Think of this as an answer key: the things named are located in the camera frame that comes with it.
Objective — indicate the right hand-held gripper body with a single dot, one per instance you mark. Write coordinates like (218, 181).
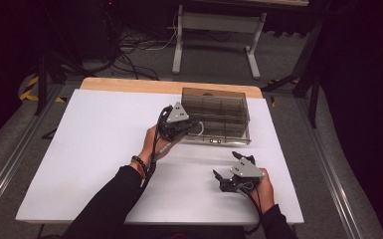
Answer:
(245, 170)

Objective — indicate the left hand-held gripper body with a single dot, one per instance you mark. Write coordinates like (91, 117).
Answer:
(176, 114)

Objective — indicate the clear brown drawer box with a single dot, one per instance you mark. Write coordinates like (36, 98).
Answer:
(219, 106)

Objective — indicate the clear plastic drawer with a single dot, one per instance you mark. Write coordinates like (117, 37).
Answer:
(227, 135)

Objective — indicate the person's right hand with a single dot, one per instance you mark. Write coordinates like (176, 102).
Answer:
(265, 192)

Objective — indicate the person's left hand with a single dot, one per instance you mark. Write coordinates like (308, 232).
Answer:
(149, 142)

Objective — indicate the wooden table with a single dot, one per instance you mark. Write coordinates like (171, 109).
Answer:
(129, 85)

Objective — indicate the person's dark lap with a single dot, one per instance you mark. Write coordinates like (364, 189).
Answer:
(205, 233)

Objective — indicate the dark bead wristband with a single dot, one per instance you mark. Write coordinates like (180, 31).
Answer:
(140, 163)

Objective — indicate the black metal stand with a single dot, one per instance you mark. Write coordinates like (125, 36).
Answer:
(313, 99)
(41, 86)

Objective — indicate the white table board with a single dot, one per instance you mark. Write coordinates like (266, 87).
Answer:
(79, 159)

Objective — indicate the grey floor rail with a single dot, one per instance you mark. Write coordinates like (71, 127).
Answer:
(328, 172)
(10, 166)

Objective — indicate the white metal table frame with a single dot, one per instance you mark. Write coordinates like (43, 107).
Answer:
(219, 23)

